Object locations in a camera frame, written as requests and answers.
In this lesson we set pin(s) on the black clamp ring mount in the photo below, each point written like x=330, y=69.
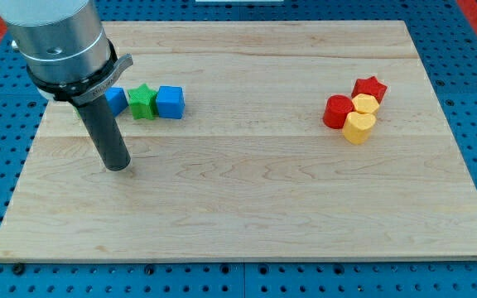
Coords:
x=84, y=91

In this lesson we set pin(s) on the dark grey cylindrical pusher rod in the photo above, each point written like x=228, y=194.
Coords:
x=103, y=130

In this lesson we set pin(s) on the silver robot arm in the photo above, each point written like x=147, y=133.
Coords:
x=69, y=58

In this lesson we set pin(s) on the green star block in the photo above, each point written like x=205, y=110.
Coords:
x=142, y=102

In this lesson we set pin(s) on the yellow hexagon block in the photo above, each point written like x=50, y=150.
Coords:
x=365, y=103

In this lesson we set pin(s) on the red star block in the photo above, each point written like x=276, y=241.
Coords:
x=370, y=86

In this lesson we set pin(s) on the blue block behind rod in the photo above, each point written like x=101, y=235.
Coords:
x=117, y=100

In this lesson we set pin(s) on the blue cube block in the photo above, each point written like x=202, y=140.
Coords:
x=170, y=102

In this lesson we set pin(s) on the wooden board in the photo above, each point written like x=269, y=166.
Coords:
x=251, y=173

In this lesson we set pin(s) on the red cylinder block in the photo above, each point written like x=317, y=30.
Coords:
x=336, y=110

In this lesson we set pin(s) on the yellow heart block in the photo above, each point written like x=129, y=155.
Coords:
x=358, y=127

